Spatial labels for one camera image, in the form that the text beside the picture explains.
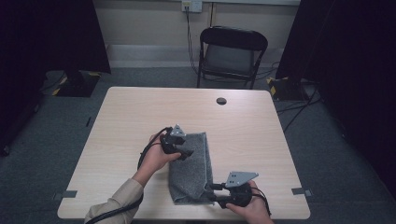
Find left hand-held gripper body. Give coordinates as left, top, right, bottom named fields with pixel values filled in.
left=160, top=124, right=187, bottom=156

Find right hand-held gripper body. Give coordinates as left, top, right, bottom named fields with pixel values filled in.
left=224, top=171, right=260, bottom=209

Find grey towel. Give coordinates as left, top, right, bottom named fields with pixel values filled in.
left=168, top=132, right=216, bottom=206

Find person's left hand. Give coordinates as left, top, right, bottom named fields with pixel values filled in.
left=134, top=133, right=182, bottom=187

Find person's right hand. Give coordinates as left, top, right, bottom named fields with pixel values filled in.
left=225, top=180, right=275, bottom=224

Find grey tape strip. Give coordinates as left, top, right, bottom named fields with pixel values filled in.
left=52, top=189, right=78, bottom=202
left=290, top=187, right=313, bottom=198

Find black folding chair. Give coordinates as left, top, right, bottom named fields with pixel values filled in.
left=196, top=25, right=269, bottom=91

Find black stand base yellow stripes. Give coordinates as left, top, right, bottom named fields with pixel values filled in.
left=50, top=70, right=102, bottom=98
left=265, top=76, right=311, bottom=102

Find dark curtain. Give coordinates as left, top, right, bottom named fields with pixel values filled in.
left=275, top=0, right=396, bottom=200
left=0, top=0, right=112, bottom=157

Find right hand-held gripper cable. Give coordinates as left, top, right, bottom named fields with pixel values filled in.
left=248, top=186, right=273, bottom=217

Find black wall cable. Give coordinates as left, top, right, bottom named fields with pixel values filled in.
left=185, top=7, right=200, bottom=76

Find black floor cables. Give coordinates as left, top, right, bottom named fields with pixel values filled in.
left=275, top=83, right=323, bottom=133

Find white wall socket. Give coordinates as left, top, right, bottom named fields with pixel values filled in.
left=181, top=0, right=204, bottom=13

